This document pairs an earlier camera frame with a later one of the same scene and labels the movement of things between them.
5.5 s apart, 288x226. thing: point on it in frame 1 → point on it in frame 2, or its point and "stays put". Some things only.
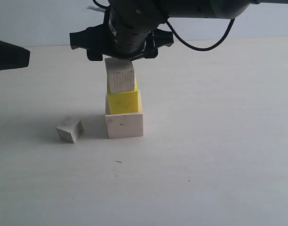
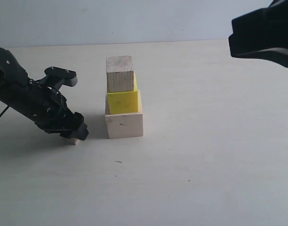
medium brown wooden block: (120, 75) stays put
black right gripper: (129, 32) → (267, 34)
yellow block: (124, 102) stays put
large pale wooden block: (124, 125) stays put
